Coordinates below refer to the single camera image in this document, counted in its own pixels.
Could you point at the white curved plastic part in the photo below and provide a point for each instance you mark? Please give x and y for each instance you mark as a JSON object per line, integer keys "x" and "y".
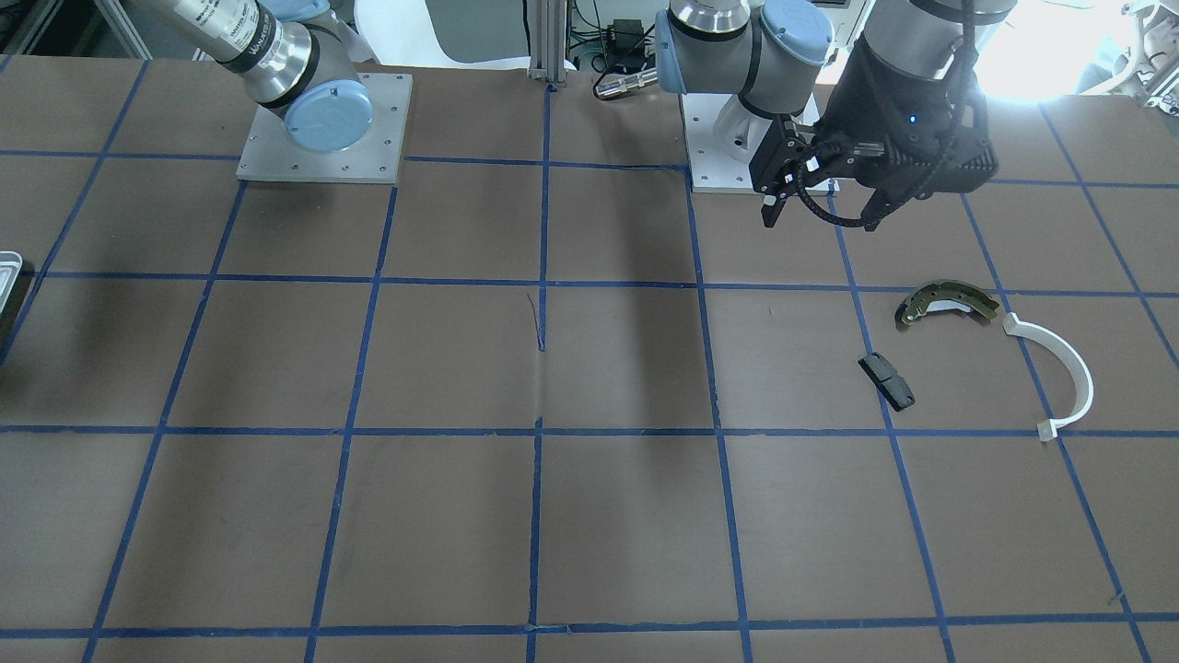
{"x": 1070, "y": 358}

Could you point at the olive brake shoe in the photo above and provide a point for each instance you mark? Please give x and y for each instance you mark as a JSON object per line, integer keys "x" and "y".
{"x": 941, "y": 296}

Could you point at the aluminium frame post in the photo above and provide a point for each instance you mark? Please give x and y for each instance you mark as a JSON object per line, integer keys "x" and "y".
{"x": 546, "y": 28}

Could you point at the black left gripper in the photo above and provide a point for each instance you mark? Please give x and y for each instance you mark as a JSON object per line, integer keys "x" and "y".
{"x": 855, "y": 99}

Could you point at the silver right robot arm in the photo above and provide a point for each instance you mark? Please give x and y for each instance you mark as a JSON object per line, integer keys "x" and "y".
{"x": 296, "y": 59}

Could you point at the black brake pad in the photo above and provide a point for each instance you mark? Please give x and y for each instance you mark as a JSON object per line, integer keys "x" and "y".
{"x": 891, "y": 385}

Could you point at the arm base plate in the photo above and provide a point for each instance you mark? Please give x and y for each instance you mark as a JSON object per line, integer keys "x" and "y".
{"x": 348, "y": 131}
{"x": 721, "y": 138}

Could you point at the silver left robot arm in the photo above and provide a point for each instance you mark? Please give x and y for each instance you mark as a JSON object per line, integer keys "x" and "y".
{"x": 769, "y": 56}

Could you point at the silver metal tray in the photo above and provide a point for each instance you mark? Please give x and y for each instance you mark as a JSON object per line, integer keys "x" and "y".
{"x": 11, "y": 264}

